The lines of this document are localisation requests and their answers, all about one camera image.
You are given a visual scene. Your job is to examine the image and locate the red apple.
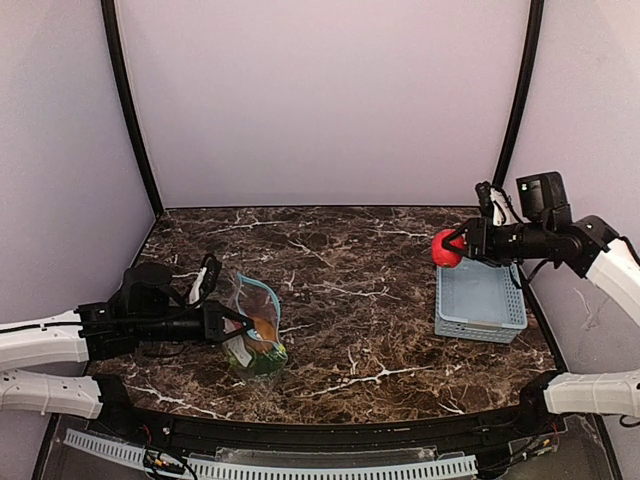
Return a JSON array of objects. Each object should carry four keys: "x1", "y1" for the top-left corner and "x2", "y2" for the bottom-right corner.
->
[{"x1": 431, "y1": 229, "x2": 463, "y2": 268}]

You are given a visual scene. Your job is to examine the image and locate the clear zip top bag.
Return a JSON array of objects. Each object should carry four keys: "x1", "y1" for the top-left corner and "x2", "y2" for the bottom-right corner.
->
[{"x1": 222, "y1": 272, "x2": 288, "y2": 388}]

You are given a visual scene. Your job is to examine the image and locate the green grapes bunch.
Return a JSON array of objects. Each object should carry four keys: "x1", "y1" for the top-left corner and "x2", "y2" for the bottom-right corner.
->
[{"x1": 227, "y1": 343, "x2": 288, "y2": 377}]

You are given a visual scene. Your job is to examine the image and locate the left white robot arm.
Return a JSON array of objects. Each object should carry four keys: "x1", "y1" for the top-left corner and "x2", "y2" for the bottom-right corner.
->
[{"x1": 1, "y1": 256, "x2": 254, "y2": 419}]

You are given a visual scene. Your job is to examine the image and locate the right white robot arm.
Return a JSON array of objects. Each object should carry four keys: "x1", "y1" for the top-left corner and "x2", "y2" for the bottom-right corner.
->
[{"x1": 431, "y1": 172, "x2": 639, "y2": 419}]

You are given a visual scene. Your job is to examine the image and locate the light blue plastic basket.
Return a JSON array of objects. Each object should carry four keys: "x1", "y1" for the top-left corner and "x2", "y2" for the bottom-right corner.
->
[{"x1": 434, "y1": 259, "x2": 528, "y2": 344}]

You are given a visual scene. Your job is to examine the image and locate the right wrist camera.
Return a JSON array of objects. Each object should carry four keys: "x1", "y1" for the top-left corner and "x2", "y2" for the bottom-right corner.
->
[{"x1": 475, "y1": 181, "x2": 522, "y2": 226}]

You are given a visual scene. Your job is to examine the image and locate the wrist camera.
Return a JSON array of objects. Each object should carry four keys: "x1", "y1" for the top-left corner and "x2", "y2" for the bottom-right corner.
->
[
  {"x1": 475, "y1": 181, "x2": 522, "y2": 226},
  {"x1": 187, "y1": 254, "x2": 222, "y2": 306}
]

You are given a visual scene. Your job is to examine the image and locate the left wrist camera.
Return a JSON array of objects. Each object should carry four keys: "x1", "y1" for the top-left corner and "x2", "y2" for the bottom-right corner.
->
[{"x1": 187, "y1": 254, "x2": 222, "y2": 306}]

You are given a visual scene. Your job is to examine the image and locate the grey slotted cable duct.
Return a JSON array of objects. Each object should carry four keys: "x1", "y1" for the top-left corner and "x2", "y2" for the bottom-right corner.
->
[{"x1": 64, "y1": 428, "x2": 479, "y2": 480}]

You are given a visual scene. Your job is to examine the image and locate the black front rail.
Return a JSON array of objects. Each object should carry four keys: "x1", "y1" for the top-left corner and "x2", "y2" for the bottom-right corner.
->
[{"x1": 89, "y1": 399, "x2": 556, "y2": 452}]

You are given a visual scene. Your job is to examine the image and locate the right black frame post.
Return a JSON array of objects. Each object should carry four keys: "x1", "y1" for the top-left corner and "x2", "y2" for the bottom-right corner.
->
[{"x1": 492, "y1": 0, "x2": 545, "y2": 187}]

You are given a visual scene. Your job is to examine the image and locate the black frame post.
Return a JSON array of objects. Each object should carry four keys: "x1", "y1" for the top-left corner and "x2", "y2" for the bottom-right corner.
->
[
  {"x1": 492, "y1": 0, "x2": 545, "y2": 187},
  {"x1": 100, "y1": 0, "x2": 165, "y2": 218}
]

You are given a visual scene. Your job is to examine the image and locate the left black frame post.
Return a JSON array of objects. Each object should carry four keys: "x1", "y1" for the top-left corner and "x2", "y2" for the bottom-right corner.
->
[{"x1": 100, "y1": 0, "x2": 165, "y2": 218}]

